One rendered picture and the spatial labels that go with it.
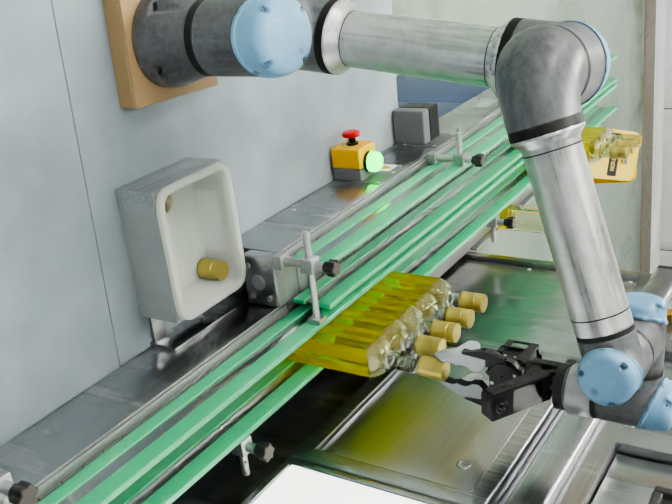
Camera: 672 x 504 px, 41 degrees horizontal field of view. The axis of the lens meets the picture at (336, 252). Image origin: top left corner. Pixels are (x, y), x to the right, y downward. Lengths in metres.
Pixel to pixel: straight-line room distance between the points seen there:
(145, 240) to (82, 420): 0.29
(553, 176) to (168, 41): 0.60
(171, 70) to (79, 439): 0.56
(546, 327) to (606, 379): 0.75
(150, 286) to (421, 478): 0.52
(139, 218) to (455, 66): 0.53
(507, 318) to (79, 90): 1.03
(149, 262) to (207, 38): 0.36
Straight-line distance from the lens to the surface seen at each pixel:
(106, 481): 1.24
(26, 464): 1.29
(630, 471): 1.51
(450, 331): 1.53
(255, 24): 1.27
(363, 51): 1.35
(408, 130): 2.09
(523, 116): 1.12
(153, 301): 1.46
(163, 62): 1.37
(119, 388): 1.41
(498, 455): 1.45
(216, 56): 1.32
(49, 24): 1.34
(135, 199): 1.39
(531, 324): 1.91
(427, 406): 1.58
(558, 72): 1.13
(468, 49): 1.28
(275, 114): 1.72
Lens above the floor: 1.77
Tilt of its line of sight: 32 degrees down
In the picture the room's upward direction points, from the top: 98 degrees clockwise
